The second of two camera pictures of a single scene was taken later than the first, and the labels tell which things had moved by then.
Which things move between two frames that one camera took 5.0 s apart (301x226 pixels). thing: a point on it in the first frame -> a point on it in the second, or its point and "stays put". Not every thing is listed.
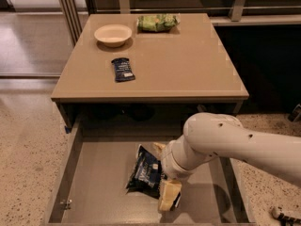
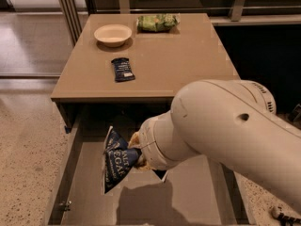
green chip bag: x=157 y=23 stays put
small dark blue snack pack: x=122 y=70 stays put
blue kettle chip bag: x=147 y=173 -> x=118 y=158
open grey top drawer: x=89 y=186 stays put
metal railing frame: x=74 y=24 stays put
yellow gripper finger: x=159 y=147 -> x=134 y=141
